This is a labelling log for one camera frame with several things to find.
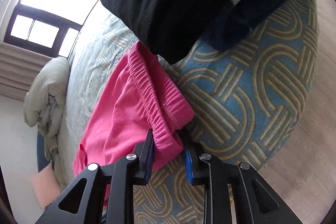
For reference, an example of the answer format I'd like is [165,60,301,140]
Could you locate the pink pillow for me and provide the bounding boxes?
[30,164,62,210]

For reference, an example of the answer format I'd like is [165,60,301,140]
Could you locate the folded patterned duvet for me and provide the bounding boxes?
[23,56,71,182]

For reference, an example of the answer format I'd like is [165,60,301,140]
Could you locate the blue headboard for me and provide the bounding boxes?
[37,132,53,174]

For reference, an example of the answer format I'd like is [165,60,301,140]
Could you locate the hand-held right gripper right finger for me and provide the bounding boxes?
[181,132,302,224]

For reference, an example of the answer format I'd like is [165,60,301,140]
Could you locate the pink pants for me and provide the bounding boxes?
[72,42,195,203]

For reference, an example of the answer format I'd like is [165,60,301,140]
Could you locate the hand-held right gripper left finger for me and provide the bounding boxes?
[35,129,154,224]

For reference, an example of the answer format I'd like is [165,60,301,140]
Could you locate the bed with patterned sheet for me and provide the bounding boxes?
[56,0,319,224]

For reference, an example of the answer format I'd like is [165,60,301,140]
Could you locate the dark framed window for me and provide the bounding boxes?
[5,0,100,58]

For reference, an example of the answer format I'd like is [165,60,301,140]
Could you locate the black folded garment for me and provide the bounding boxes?
[96,0,286,65]

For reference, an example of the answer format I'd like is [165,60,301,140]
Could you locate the dark blue spotted garment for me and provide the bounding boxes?
[207,0,324,52]

